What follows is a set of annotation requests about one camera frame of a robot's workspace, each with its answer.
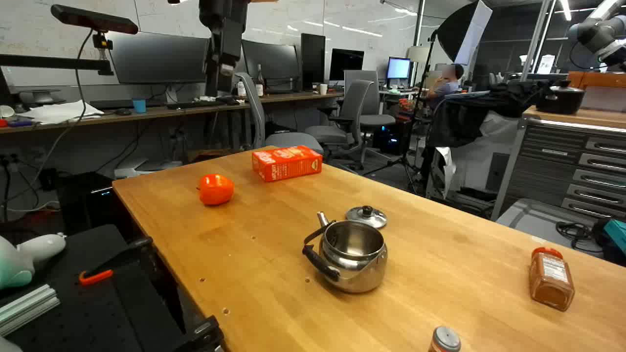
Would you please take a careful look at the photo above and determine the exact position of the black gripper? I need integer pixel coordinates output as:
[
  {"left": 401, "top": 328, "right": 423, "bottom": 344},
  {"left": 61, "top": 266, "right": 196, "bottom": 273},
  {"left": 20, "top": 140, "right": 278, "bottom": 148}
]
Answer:
[{"left": 198, "top": 0, "right": 251, "bottom": 97}]

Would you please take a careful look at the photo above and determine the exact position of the steel kettle lid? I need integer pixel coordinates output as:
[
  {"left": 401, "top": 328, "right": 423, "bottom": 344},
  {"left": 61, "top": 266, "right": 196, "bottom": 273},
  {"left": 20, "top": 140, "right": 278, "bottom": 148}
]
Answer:
[{"left": 343, "top": 203, "right": 390, "bottom": 232}]

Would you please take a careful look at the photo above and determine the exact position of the steel kettle with black handle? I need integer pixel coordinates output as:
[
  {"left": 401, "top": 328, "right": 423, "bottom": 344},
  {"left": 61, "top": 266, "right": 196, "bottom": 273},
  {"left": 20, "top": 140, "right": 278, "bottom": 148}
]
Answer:
[{"left": 300, "top": 209, "right": 392, "bottom": 295}]

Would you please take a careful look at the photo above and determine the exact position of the dark curved monitor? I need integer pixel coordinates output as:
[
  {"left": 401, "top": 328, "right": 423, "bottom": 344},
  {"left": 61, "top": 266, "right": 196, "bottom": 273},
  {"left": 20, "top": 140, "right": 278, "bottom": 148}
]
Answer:
[{"left": 241, "top": 39, "right": 304, "bottom": 94}]

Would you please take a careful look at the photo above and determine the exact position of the large grey monitor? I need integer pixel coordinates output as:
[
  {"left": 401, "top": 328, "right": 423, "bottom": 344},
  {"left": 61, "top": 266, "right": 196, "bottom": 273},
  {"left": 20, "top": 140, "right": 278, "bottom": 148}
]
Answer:
[{"left": 106, "top": 31, "right": 212, "bottom": 88}]

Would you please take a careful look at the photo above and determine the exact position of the tall black monitor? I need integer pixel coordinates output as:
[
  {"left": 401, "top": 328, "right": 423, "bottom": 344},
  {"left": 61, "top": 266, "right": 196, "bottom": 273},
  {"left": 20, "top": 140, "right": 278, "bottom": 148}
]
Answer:
[{"left": 300, "top": 31, "right": 327, "bottom": 92}]

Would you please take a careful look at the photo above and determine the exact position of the long wooden desk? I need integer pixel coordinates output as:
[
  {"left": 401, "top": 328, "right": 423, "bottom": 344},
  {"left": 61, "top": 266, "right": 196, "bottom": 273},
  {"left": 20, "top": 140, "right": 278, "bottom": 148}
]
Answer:
[{"left": 0, "top": 88, "right": 347, "bottom": 137}]

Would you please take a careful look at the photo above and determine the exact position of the orange cracker box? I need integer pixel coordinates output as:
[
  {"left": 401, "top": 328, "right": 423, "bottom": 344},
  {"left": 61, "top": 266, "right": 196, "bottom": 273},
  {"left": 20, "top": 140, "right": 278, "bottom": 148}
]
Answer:
[{"left": 251, "top": 144, "right": 325, "bottom": 183}]

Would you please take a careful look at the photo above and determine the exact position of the orange tomato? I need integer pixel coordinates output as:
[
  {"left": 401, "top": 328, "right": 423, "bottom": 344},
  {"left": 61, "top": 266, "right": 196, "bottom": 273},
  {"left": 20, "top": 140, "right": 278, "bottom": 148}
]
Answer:
[{"left": 196, "top": 172, "right": 237, "bottom": 209}]

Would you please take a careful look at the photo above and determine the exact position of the small black monitor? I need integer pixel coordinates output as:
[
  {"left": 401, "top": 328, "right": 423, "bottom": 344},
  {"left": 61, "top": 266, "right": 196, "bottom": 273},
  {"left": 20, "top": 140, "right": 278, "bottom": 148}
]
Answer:
[{"left": 329, "top": 47, "right": 366, "bottom": 84}]

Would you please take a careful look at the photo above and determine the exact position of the grey office chair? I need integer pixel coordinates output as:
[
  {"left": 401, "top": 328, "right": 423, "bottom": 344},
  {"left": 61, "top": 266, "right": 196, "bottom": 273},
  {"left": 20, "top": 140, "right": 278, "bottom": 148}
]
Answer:
[
  {"left": 343, "top": 68, "right": 399, "bottom": 135},
  {"left": 304, "top": 78, "right": 376, "bottom": 166}
]

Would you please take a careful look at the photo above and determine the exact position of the white paper stack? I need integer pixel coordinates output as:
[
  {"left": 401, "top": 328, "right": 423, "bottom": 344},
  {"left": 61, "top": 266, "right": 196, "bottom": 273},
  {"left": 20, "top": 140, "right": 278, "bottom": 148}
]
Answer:
[{"left": 18, "top": 97, "right": 106, "bottom": 127}]

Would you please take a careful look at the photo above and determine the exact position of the lit blue monitor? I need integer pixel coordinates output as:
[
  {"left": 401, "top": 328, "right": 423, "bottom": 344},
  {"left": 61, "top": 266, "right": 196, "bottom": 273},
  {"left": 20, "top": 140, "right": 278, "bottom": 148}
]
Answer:
[{"left": 384, "top": 54, "right": 415, "bottom": 84}]

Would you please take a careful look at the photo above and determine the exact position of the seated person at monitor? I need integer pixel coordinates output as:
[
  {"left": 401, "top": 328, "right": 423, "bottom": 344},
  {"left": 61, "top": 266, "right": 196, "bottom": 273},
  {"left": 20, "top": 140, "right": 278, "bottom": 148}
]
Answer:
[{"left": 425, "top": 60, "right": 468, "bottom": 101}]

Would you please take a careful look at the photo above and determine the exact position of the black softbox light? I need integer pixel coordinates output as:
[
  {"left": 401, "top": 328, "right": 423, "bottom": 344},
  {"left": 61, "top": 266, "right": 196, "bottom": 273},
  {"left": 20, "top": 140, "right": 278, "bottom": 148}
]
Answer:
[{"left": 435, "top": 0, "right": 495, "bottom": 64}]

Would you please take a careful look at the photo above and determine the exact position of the black cloth heap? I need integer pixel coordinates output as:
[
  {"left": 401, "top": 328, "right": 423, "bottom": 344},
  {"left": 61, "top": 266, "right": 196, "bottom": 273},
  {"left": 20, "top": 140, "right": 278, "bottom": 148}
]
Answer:
[{"left": 429, "top": 80, "right": 546, "bottom": 150}]

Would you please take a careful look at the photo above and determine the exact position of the black optical breadboard table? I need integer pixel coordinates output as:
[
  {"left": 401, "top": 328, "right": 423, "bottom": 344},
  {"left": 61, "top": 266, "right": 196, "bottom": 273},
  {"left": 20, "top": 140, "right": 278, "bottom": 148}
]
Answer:
[{"left": 0, "top": 223, "right": 217, "bottom": 352}]

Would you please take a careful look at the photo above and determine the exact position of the white headset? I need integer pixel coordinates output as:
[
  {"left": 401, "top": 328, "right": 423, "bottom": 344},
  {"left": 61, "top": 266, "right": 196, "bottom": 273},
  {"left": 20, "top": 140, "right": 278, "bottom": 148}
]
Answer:
[{"left": 0, "top": 230, "right": 69, "bottom": 293}]

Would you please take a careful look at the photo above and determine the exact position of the black pot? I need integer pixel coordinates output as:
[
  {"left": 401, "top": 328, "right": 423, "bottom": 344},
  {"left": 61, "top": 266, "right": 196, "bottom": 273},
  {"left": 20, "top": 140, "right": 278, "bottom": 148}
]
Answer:
[{"left": 534, "top": 84, "right": 587, "bottom": 117}]

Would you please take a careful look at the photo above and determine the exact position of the grey plastic tote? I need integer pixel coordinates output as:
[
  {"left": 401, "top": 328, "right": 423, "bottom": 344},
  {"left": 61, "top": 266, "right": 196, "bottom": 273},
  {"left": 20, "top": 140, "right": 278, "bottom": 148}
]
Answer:
[{"left": 495, "top": 197, "right": 626, "bottom": 258}]

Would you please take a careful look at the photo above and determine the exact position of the grey drawer cabinet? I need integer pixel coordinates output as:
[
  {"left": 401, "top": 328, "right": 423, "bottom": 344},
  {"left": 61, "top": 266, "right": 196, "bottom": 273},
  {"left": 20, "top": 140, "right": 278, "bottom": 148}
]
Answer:
[{"left": 491, "top": 105, "right": 626, "bottom": 221}]

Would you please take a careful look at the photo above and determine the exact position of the small brown block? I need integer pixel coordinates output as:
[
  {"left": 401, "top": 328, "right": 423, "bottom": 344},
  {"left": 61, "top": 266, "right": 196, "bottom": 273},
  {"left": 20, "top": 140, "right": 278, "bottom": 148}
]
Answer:
[{"left": 527, "top": 244, "right": 577, "bottom": 313}]

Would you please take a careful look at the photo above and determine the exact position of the teal case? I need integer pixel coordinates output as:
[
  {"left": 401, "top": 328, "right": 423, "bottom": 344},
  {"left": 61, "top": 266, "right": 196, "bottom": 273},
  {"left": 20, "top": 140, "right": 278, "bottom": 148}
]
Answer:
[{"left": 591, "top": 217, "right": 626, "bottom": 258}]

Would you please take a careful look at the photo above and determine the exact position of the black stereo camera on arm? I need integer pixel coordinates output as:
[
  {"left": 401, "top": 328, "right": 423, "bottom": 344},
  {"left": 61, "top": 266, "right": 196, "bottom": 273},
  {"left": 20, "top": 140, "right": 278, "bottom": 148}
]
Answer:
[{"left": 0, "top": 2, "right": 141, "bottom": 76}]

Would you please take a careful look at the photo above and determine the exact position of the orange handled black clamp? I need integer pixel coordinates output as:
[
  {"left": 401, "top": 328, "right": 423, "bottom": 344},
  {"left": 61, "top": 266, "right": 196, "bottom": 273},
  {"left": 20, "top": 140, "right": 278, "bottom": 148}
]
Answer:
[{"left": 77, "top": 236, "right": 157, "bottom": 289}]

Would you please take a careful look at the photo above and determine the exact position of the aluminium rail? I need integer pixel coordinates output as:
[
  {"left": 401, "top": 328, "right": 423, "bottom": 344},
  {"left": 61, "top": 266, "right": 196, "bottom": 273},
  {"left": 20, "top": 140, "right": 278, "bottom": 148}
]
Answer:
[{"left": 0, "top": 281, "right": 63, "bottom": 338}]

